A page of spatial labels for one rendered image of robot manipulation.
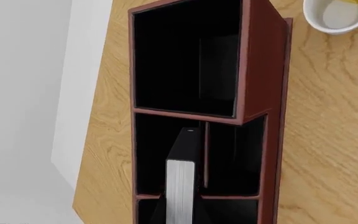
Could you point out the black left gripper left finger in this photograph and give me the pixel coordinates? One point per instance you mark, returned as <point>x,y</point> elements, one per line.
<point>159,214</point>

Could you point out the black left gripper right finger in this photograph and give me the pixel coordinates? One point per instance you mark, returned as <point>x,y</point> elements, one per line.
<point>201,214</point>

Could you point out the red-brown desk caddy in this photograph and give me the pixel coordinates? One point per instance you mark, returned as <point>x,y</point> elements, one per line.
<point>259,70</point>

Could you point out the white mug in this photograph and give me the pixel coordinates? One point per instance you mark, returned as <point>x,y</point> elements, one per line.
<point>337,16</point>

